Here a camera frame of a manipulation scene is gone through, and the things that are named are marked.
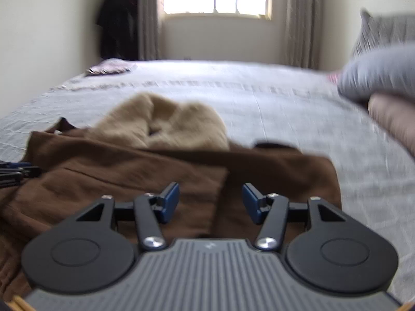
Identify small pink cloth by pillow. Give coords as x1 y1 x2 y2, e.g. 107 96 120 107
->
328 72 341 85

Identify grey quilted headboard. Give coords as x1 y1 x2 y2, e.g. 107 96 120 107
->
352 9 415 57

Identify light grey pillow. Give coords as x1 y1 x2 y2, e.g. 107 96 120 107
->
337 42 414 103

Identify right grey curtain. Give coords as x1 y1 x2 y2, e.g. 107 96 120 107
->
283 0 323 69

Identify left grey curtain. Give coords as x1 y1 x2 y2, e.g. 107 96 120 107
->
137 0 162 60

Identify pink pillow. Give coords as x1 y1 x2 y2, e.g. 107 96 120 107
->
368 93 415 156

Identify grey quilted bedspread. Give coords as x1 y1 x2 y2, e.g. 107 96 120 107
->
1 61 414 301

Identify folded patterned cloth on bed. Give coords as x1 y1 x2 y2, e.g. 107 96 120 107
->
85 58 136 76

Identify dark clothes hanging on wall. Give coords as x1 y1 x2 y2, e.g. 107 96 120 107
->
96 0 139 60

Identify grey curtain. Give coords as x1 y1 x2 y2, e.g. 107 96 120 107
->
137 0 162 60
283 0 323 69

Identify brown coat with fleece collar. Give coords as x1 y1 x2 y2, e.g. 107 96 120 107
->
0 92 343 302

